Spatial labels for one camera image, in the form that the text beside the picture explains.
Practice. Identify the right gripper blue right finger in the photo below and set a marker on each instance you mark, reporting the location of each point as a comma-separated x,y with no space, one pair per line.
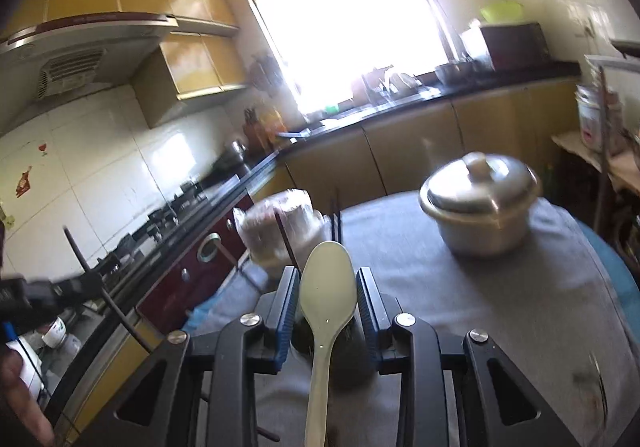
402,344

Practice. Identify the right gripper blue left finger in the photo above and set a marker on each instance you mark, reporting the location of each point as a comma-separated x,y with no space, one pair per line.
256,343

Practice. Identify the black chopstick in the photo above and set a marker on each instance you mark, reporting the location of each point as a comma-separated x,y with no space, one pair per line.
286,241
104,294
336,217

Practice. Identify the white plastic spoon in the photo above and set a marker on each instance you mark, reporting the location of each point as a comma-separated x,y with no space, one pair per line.
327,299

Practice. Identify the person hand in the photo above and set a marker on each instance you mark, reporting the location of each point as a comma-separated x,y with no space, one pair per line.
20,400

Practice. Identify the black utensil holder cup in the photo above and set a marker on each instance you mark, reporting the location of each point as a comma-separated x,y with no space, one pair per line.
350,366

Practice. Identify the white rice cooker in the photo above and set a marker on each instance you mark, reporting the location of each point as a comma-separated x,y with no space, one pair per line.
31,373

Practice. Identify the dark red oven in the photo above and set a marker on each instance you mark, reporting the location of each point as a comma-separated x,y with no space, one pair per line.
197,273

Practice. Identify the white bowl with wrapped container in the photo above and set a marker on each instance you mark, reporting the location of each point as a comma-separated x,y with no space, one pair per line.
258,230

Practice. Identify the grey tablecloth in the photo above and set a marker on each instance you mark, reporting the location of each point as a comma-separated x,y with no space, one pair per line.
547,304

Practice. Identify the gas stove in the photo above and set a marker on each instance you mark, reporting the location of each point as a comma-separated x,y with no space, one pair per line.
139,239

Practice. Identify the aluminium pot with lid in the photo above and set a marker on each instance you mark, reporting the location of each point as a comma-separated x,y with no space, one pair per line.
481,203

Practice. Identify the eyeglasses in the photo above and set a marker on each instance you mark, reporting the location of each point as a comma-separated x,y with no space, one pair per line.
590,377

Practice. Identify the knife block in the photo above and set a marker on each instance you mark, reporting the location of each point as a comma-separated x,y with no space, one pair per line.
254,131

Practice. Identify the yellow oil bottle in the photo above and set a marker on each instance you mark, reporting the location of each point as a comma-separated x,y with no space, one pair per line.
273,123

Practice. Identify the blue under cloth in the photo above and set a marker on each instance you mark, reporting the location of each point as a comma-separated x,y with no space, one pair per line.
622,281

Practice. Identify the range hood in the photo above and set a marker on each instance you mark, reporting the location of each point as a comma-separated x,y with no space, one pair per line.
62,55

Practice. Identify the steel bowl on counter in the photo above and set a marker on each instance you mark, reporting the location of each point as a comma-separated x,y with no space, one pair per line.
453,73

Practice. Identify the upper yellow cabinet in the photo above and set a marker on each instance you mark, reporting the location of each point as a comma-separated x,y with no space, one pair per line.
187,73

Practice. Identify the microwave oven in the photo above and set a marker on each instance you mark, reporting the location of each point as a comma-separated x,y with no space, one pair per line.
506,47

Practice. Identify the window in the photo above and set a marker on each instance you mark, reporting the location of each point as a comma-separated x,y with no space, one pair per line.
326,47

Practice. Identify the green plastic basin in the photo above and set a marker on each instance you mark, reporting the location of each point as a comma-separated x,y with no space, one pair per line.
507,11

